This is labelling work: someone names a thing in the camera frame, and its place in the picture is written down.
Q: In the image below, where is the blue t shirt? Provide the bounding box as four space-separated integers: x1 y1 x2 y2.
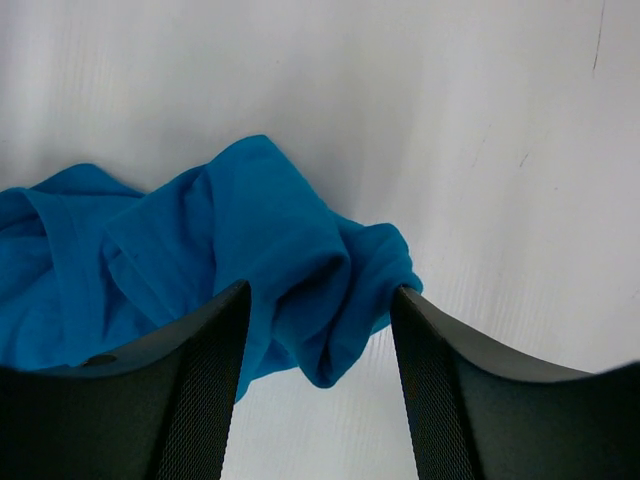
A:
1 135 422 392

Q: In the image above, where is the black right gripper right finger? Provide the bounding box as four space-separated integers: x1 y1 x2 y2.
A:
391 287 639 479

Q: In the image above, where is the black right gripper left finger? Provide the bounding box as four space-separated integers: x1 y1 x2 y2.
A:
1 281 250 479

